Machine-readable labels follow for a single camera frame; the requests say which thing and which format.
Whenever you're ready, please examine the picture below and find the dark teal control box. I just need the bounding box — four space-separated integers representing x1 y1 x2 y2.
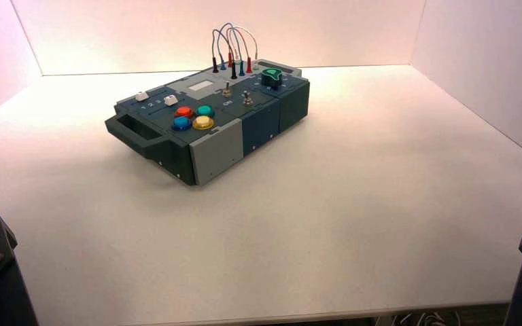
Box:
104 58 311 187

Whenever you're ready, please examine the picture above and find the yellow round push button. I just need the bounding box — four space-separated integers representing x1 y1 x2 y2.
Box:
192 115 216 131

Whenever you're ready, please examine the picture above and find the green rotary knob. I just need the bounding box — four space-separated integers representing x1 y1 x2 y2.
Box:
260 68 283 88

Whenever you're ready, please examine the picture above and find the blue round push button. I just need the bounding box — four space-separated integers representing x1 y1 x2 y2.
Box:
171 116 194 132

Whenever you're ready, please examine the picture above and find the jumper cable with blue plugs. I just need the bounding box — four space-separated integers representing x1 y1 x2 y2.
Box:
219 22 246 77

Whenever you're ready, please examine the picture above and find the jumper cable with red plugs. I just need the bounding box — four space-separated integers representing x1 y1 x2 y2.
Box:
226 25 259 75

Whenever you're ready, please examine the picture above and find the jumper cable with black plugs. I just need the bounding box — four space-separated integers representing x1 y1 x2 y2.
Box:
211 29 238 80

